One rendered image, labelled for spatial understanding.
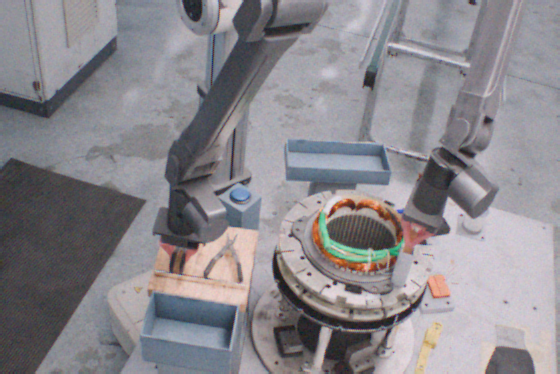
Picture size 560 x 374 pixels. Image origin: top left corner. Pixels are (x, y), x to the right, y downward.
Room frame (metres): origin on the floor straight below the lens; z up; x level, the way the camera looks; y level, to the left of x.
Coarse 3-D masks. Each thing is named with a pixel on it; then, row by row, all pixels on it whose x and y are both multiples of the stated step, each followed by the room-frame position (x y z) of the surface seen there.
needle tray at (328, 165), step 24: (288, 144) 1.29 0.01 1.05; (312, 144) 1.30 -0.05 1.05; (336, 144) 1.31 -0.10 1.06; (360, 144) 1.32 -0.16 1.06; (384, 144) 1.33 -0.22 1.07; (288, 168) 1.19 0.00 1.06; (312, 168) 1.20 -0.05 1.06; (336, 168) 1.21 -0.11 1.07; (360, 168) 1.27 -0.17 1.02; (384, 168) 1.27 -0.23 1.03; (312, 192) 1.23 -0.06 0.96
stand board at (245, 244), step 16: (224, 240) 0.93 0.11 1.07; (240, 240) 0.93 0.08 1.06; (256, 240) 0.94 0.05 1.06; (160, 256) 0.86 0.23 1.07; (192, 256) 0.87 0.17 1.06; (208, 256) 0.88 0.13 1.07; (224, 256) 0.88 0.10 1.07; (240, 256) 0.89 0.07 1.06; (176, 272) 0.82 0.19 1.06; (192, 272) 0.83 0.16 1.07; (224, 272) 0.84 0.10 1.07; (160, 288) 0.78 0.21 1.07; (176, 288) 0.78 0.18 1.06; (192, 288) 0.79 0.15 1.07; (208, 288) 0.80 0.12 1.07; (224, 288) 0.80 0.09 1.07; (240, 304) 0.77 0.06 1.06
